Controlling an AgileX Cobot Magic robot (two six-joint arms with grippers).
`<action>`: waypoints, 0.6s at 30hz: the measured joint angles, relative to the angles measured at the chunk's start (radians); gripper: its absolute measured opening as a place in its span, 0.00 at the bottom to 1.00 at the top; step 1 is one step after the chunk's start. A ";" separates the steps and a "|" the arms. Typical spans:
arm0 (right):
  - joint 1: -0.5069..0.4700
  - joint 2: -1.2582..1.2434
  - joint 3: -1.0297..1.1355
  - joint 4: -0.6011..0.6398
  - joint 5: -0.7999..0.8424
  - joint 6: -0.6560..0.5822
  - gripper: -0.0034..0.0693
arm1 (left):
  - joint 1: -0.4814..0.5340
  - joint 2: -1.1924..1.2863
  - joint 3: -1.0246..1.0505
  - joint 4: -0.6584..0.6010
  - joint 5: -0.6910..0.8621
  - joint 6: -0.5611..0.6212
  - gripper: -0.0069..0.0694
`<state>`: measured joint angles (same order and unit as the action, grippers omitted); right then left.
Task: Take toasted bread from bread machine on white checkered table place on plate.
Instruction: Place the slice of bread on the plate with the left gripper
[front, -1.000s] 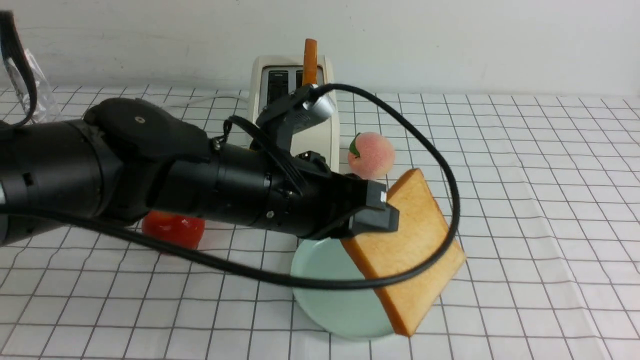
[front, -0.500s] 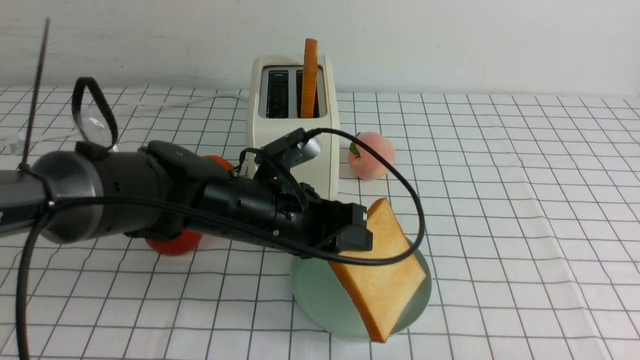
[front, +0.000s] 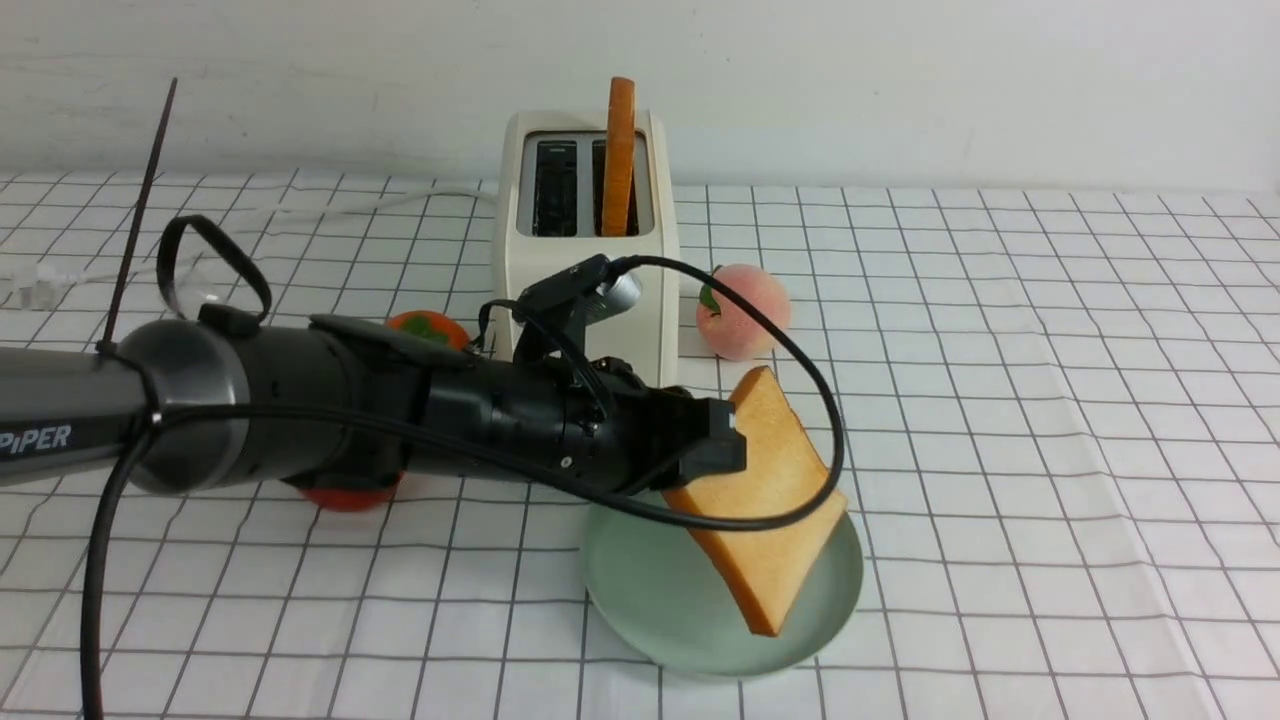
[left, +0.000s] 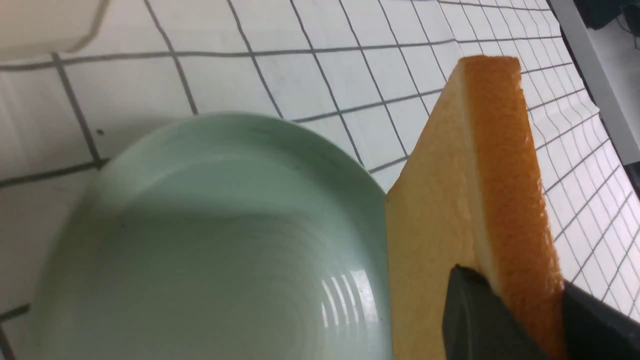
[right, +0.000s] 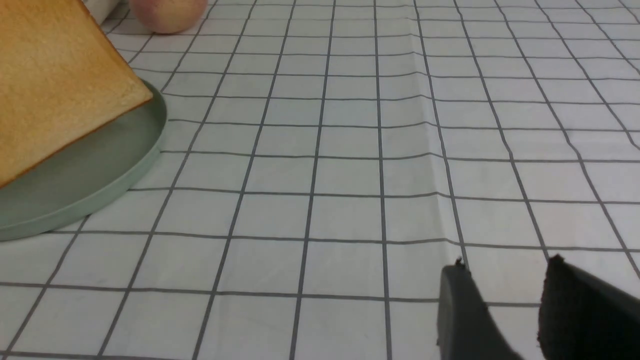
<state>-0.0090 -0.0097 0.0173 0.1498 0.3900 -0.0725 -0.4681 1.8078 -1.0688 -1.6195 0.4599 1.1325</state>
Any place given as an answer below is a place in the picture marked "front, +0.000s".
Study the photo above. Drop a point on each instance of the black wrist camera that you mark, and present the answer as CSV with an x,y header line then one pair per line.
x,y
555,311

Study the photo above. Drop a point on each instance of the orange persimmon with green leaf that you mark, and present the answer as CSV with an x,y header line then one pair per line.
x,y
429,325

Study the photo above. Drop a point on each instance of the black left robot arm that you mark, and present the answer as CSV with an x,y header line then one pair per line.
x,y
348,406

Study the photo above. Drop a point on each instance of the white checkered tablecloth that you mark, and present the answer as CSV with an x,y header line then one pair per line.
x,y
1062,410

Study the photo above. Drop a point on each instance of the pink peach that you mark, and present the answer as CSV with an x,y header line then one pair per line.
x,y
726,329

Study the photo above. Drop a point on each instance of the pale green round plate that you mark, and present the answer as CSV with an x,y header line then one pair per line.
x,y
661,595

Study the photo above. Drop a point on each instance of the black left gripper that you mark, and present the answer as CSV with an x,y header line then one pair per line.
x,y
654,438

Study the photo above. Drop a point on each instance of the red apple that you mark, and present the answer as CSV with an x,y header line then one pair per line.
x,y
353,499

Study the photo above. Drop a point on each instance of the golden toast slice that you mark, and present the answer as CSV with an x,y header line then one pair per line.
x,y
618,171
764,571

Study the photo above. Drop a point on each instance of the cream white toaster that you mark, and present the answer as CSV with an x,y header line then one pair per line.
x,y
547,220

